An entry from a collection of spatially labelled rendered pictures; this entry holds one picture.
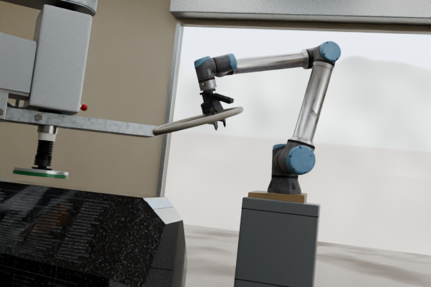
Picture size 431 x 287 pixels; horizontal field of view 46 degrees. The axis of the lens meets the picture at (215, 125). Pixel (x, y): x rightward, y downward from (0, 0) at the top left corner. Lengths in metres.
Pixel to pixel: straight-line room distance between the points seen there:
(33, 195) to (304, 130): 1.41
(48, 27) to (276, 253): 1.55
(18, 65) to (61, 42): 0.19
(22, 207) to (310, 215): 1.43
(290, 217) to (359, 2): 4.52
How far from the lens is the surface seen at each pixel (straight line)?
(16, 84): 2.12
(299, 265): 2.69
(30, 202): 1.92
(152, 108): 7.19
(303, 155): 2.62
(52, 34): 2.17
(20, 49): 2.15
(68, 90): 2.14
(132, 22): 7.63
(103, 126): 2.21
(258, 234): 2.70
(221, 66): 2.60
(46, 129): 2.18
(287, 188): 2.78
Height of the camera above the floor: 0.91
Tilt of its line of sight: 6 degrees up
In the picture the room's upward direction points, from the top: 6 degrees clockwise
